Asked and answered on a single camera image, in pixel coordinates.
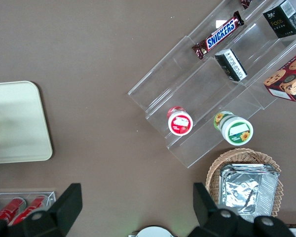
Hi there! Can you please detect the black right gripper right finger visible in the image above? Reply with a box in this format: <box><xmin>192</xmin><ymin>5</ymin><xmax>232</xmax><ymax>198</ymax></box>
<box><xmin>189</xmin><ymin>182</ymin><xmax>296</xmax><ymax>237</ymax></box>

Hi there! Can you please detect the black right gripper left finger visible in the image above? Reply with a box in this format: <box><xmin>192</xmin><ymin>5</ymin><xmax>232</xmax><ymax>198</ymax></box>
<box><xmin>0</xmin><ymin>183</ymin><xmax>83</xmax><ymax>237</ymax></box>

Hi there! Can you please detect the aluminium foil tray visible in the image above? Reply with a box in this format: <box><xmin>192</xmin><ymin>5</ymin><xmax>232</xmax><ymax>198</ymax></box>
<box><xmin>218</xmin><ymin>162</ymin><xmax>280</xmax><ymax>223</ymax></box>

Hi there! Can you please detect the light tan wicker basket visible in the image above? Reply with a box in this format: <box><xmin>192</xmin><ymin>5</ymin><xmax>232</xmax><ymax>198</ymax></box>
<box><xmin>205</xmin><ymin>147</ymin><xmax>285</xmax><ymax>218</ymax></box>

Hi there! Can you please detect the cream plastic serving tray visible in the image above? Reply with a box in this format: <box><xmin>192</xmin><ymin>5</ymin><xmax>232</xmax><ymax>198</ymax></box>
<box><xmin>0</xmin><ymin>80</ymin><xmax>53</xmax><ymax>165</ymax></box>

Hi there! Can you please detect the clear acrylic bottle rack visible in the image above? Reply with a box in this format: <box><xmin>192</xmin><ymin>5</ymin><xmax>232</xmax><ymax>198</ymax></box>
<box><xmin>0</xmin><ymin>191</ymin><xmax>57</xmax><ymax>227</ymax></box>

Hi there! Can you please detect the green lid sunflower cup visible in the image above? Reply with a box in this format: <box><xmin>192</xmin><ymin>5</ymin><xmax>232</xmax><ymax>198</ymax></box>
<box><xmin>213</xmin><ymin>111</ymin><xmax>254</xmax><ymax>146</ymax></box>

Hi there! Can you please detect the red lid strawberry cup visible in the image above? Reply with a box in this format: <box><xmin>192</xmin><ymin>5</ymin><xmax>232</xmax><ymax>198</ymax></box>
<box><xmin>167</xmin><ymin>106</ymin><xmax>194</xmax><ymax>136</ymax></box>

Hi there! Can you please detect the clear acrylic stepped shelf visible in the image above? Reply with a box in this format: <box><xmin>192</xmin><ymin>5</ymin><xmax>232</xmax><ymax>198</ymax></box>
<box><xmin>127</xmin><ymin>0</ymin><xmax>296</xmax><ymax>169</ymax></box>

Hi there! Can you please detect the small black carton box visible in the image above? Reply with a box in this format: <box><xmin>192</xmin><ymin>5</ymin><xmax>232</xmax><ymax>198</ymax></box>
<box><xmin>262</xmin><ymin>0</ymin><xmax>296</xmax><ymax>39</ymax></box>
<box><xmin>214</xmin><ymin>48</ymin><xmax>248</xmax><ymax>82</ymax></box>

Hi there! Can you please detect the red chocolate chip cookie box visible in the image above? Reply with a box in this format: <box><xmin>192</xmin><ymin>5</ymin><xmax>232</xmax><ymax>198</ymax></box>
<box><xmin>263</xmin><ymin>48</ymin><xmax>296</xmax><ymax>103</ymax></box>

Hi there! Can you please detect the Snickers chocolate bar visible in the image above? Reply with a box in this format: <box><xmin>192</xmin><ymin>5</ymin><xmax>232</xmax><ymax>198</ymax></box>
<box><xmin>191</xmin><ymin>11</ymin><xmax>245</xmax><ymax>60</ymax></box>
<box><xmin>238</xmin><ymin>0</ymin><xmax>254</xmax><ymax>10</ymax></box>

